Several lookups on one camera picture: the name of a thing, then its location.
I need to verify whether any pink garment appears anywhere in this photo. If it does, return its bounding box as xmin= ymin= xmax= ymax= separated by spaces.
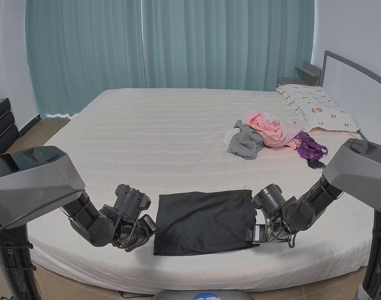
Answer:
xmin=243 ymin=110 xmax=304 ymax=149

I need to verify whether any purple garment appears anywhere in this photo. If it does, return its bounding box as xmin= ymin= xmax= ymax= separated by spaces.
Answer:
xmin=295 ymin=132 xmax=329 ymax=161

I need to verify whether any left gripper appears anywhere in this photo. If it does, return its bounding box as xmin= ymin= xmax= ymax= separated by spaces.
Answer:
xmin=137 ymin=214 xmax=158 ymax=240

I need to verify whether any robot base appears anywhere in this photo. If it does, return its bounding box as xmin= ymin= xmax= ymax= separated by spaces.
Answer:
xmin=150 ymin=289 xmax=252 ymax=300

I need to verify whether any blue-green curtain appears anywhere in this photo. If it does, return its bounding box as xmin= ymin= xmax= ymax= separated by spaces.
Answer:
xmin=141 ymin=0 xmax=316 ymax=91
xmin=25 ymin=0 xmax=146 ymax=118

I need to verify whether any grey bedside table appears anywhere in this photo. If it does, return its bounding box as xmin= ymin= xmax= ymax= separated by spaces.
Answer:
xmin=278 ymin=61 xmax=321 ymax=87

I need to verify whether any black chest of drawers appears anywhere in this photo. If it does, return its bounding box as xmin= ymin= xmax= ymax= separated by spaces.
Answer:
xmin=0 ymin=98 xmax=21 ymax=157

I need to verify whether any white garment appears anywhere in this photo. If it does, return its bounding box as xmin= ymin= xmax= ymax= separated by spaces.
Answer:
xmin=222 ymin=128 xmax=238 ymax=148

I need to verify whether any bed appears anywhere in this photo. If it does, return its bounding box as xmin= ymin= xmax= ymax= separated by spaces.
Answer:
xmin=0 ymin=50 xmax=381 ymax=294

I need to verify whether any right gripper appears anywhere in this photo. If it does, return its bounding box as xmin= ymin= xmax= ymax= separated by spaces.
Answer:
xmin=245 ymin=224 xmax=270 ymax=245

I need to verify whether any white printed pillow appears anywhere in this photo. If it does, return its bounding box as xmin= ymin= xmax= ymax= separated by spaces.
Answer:
xmin=276 ymin=84 xmax=360 ymax=133

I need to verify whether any black T-shirt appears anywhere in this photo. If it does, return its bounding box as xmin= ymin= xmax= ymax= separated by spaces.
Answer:
xmin=153 ymin=189 xmax=260 ymax=256

